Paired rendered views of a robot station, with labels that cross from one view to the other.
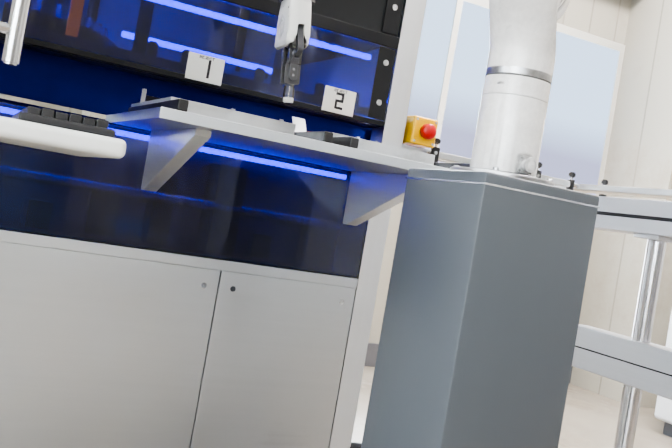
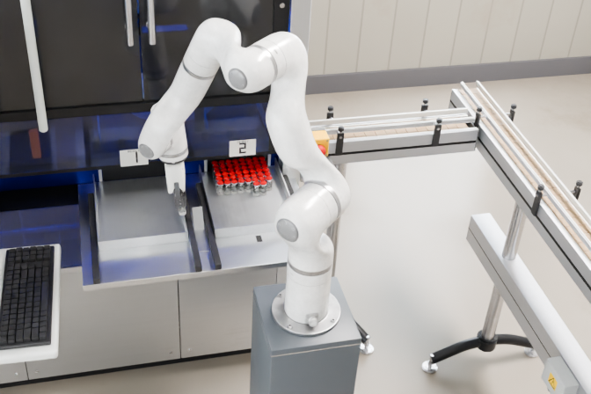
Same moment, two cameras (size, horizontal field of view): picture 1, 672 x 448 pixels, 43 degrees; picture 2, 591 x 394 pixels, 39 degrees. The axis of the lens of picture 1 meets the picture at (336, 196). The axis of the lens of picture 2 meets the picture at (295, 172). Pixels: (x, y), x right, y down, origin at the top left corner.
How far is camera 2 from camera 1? 1.85 m
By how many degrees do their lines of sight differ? 38
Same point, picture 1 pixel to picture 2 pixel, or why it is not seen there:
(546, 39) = (317, 257)
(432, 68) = not seen: outside the picture
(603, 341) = (486, 245)
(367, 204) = not seen: hidden behind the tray
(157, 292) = not seen: hidden behind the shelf
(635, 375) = (498, 282)
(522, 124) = (307, 300)
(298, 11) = (171, 175)
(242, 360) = (203, 300)
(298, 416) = (249, 318)
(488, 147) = (288, 305)
